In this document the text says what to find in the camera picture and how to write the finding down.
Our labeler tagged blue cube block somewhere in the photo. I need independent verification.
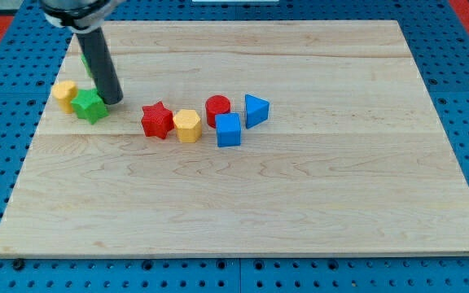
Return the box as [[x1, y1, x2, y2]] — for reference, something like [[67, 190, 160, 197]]
[[215, 113, 241, 147]]

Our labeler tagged yellow heart block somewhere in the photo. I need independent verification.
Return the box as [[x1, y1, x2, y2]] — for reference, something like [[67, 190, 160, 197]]
[[51, 81, 78, 114]]

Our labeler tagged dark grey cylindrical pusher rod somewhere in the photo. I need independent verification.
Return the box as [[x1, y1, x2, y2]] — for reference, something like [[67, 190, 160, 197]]
[[76, 28, 124, 105]]

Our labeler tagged blue triangle block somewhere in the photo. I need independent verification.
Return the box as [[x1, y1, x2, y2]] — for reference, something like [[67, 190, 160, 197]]
[[245, 94, 270, 129]]

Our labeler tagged green star block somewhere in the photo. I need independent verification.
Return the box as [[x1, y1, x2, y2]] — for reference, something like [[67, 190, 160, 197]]
[[71, 89, 108, 125]]

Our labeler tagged yellow hexagon block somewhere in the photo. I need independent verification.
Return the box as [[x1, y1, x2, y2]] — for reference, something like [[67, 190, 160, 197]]
[[173, 109, 202, 143]]

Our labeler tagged green block behind rod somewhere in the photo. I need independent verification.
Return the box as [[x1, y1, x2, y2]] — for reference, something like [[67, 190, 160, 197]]
[[81, 55, 93, 78]]

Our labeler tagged red star block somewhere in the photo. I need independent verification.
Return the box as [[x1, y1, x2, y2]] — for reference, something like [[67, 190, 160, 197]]
[[141, 101, 174, 139]]

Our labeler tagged red cylinder block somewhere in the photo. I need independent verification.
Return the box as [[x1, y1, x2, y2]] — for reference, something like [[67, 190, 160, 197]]
[[205, 95, 231, 128]]

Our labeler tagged wooden board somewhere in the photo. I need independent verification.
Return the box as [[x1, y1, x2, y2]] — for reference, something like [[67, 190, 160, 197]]
[[0, 20, 469, 259]]

